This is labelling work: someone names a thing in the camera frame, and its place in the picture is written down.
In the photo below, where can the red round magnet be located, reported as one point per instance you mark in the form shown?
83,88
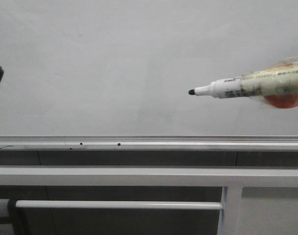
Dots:
281,101

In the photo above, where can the white metal stand frame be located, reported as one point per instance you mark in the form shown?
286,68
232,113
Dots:
231,180

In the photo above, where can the aluminium whiteboard tray rail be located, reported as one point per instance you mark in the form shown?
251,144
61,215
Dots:
150,143

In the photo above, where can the white horizontal stand rod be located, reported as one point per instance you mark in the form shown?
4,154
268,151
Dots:
120,205

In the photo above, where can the white whiteboard marker pen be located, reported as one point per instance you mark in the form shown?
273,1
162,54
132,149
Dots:
252,84

